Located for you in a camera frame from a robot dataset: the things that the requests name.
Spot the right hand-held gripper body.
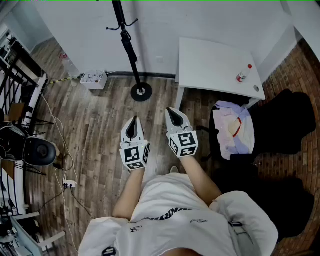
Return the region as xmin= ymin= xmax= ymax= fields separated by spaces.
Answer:
xmin=166 ymin=126 xmax=200 ymax=159

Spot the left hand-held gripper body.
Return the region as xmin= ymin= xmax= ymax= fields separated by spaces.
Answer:
xmin=119 ymin=139 xmax=151 ymax=172

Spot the black coat rack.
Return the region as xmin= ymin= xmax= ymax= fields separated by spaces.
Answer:
xmin=105 ymin=0 xmax=154 ymax=103

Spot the person's left forearm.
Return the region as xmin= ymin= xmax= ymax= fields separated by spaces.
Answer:
xmin=112 ymin=166 xmax=146 ymax=223

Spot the person's right forearm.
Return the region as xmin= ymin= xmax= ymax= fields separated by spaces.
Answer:
xmin=179 ymin=154 xmax=223 ymax=208

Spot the black metal rack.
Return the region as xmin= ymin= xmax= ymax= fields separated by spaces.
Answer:
xmin=0 ymin=37 xmax=55 ymax=176

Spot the pale crumpled cloth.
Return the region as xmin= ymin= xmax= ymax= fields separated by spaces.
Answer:
xmin=212 ymin=100 xmax=256 ymax=161

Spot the white table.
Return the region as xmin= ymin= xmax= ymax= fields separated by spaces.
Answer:
xmin=174 ymin=37 xmax=267 ymax=111

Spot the white bin with paper scraps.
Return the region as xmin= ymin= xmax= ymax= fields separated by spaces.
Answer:
xmin=80 ymin=68 xmax=109 ymax=91

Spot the clear bottle with red cap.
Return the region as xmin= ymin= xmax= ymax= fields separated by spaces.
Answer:
xmin=235 ymin=63 xmax=253 ymax=83

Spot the person's white t-shirt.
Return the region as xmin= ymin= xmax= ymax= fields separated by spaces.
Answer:
xmin=78 ymin=172 xmax=279 ymax=256

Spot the black round padded seat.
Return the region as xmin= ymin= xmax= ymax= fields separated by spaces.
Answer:
xmin=24 ymin=136 xmax=57 ymax=167

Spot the large clear plastic bottle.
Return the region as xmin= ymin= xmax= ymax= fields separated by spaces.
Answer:
xmin=60 ymin=53 xmax=81 ymax=79

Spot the black office chair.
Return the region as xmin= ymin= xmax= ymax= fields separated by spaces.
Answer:
xmin=197 ymin=88 xmax=317 ymax=162

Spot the black bag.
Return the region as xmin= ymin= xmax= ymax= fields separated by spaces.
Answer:
xmin=211 ymin=161 xmax=316 ymax=245

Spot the grey metal shelf unit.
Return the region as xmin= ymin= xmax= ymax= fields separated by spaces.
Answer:
xmin=0 ymin=211 xmax=67 ymax=256

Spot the white cable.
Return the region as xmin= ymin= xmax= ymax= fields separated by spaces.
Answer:
xmin=39 ymin=91 xmax=80 ymax=254

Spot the yellow black striped cable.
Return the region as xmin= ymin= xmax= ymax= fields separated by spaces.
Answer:
xmin=48 ymin=76 xmax=81 ymax=85

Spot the white metal post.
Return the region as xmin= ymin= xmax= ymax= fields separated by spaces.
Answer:
xmin=24 ymin=73 xmax=49 ymax=127

